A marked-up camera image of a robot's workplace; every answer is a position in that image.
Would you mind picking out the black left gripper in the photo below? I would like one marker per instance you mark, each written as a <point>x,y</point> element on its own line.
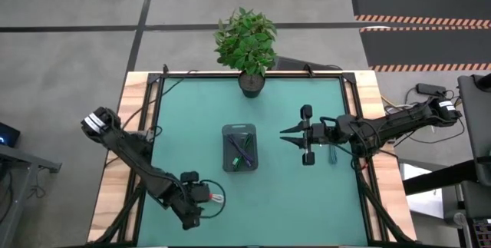
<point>193,194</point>

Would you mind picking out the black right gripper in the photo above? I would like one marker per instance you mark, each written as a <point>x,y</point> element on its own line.
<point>320,133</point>

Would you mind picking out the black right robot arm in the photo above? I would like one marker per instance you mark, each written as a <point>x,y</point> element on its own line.
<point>403,119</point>

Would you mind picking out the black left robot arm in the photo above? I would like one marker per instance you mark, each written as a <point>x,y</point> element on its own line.
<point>130,152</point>

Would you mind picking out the dark grey plastic tray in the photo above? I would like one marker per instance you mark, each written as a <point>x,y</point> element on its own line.
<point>230,163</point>

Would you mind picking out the teal table mat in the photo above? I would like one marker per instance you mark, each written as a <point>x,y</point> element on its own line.
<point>276,202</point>

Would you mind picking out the black plant pot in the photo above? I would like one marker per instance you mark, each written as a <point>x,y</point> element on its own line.
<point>251,86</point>

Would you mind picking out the wooden table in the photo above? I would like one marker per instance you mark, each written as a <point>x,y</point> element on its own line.
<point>115,202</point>

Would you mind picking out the green leafy plant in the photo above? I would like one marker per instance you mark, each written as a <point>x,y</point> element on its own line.
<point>245,40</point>

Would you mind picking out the black power adapter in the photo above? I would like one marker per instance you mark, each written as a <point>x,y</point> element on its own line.
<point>431,89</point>

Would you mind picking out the black floor beam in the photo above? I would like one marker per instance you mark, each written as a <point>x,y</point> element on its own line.
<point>437,179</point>

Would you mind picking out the black hazard-striped floor mat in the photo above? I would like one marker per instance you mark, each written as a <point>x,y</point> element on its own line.
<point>426,46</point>
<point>418,2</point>

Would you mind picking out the grey equipment cart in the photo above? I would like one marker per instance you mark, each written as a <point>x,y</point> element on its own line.
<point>477,125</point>

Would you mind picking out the grey metal stand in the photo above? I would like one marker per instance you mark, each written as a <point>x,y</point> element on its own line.
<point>23,163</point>

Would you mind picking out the blue crate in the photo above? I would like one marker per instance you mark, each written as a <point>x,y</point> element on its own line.
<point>483,234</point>

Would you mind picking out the black monitor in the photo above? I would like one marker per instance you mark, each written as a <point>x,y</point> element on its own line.
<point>8,134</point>

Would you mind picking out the small black frame clamp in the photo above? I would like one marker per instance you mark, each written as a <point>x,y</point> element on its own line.
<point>165,69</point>
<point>308,70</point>

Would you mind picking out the black aluminium table frame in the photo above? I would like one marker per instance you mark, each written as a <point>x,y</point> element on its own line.
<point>354,86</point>

